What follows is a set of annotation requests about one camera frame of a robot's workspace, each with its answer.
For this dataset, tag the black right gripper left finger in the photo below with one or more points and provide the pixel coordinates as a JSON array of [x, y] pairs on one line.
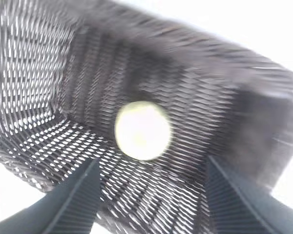
[[63, 209]]

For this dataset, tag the dark brown wicker basket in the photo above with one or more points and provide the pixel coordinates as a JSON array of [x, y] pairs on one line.
[[197, 102]]

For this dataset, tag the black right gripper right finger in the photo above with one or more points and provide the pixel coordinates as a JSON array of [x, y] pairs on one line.
[[239, 209]]

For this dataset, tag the pale yellow egg yolk pastry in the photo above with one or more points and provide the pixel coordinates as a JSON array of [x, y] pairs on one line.
[[142, 131]]

